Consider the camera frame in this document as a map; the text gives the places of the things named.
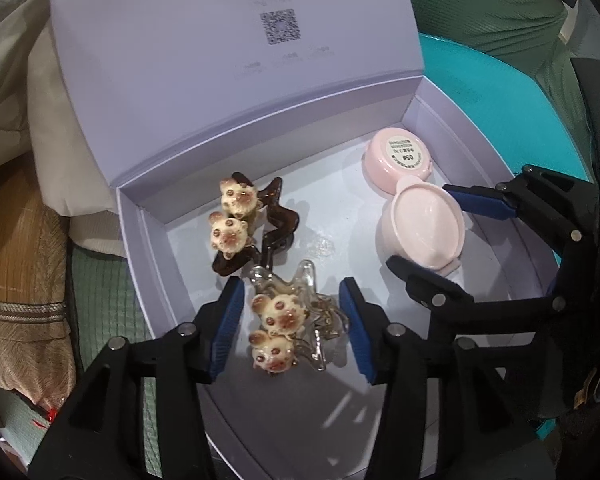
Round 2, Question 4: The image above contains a clear bear hair claw clip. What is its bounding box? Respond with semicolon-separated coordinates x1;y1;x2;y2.
245;259;352;375

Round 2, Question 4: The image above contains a green covered sofa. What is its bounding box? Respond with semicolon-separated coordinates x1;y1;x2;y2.
0;0;600;476

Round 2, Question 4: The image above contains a pink round case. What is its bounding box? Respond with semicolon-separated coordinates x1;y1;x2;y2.
362;129;466;273

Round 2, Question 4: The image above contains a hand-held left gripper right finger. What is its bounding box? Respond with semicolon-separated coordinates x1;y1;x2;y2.
339;276;556;480

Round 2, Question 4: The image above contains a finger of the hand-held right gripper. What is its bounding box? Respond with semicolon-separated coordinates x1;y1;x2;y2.
442;164;600;263
386;254;573;356

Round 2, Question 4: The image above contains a teal bubble mailer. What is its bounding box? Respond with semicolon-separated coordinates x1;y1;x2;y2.
417;32;596;438

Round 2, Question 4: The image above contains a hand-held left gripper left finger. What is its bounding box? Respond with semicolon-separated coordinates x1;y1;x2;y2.
27;276;246;480

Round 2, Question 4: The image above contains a brown striped blanket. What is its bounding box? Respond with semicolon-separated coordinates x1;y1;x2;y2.
0;152;78;393

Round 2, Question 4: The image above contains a white hinged gift box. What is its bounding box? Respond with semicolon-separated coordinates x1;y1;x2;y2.
47;0;566;480

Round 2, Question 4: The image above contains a brown bear hair claw clip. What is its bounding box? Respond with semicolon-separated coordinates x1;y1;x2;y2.
209;171;301;277

